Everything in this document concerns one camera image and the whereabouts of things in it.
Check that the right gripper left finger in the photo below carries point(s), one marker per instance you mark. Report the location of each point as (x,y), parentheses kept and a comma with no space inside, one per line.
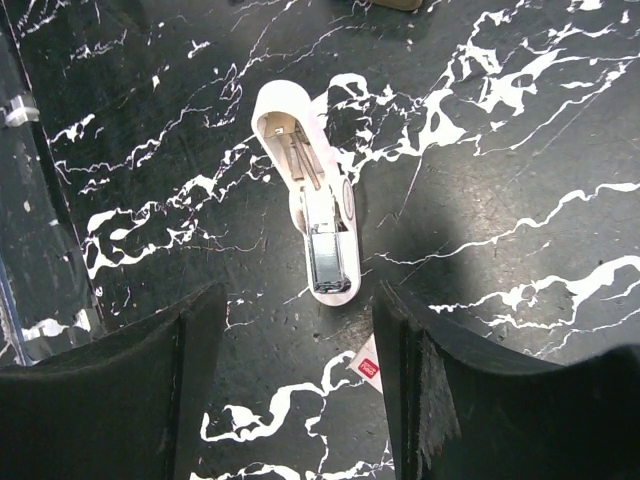
(126,406)

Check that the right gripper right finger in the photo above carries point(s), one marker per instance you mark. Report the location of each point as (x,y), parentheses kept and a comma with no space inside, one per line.
(460,406)

